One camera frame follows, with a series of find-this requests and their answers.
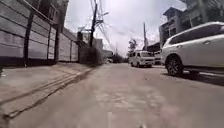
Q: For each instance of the pale building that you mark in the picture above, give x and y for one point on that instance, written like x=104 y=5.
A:
x=98 y=44

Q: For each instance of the grey slatted concrete wall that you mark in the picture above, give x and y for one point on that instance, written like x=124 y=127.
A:
x=36 y=40

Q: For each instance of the dark building behind wall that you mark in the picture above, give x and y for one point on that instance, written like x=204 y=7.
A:
x=50 y=10

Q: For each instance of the grey multi-storey building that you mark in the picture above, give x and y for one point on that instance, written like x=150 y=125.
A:
x=186 y=20

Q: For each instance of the grey concrete road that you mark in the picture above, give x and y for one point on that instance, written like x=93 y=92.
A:
x=133 y=96

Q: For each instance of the dark utility pole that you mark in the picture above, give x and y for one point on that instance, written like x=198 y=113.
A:
x=93 y=26

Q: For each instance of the white car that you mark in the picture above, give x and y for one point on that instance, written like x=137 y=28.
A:
x=196 y=48

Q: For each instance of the dark bush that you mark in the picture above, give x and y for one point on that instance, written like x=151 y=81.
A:
x=89 y=55

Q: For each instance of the sloped concrete verge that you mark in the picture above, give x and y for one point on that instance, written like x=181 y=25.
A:
x=36 y=83

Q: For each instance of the grey utility pole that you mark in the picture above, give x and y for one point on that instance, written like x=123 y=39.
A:
x=145 y=36

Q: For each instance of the white van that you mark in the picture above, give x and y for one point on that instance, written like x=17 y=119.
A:
x=141 y=58

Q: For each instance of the tree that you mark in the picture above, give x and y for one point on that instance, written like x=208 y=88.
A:
x=132 y=45

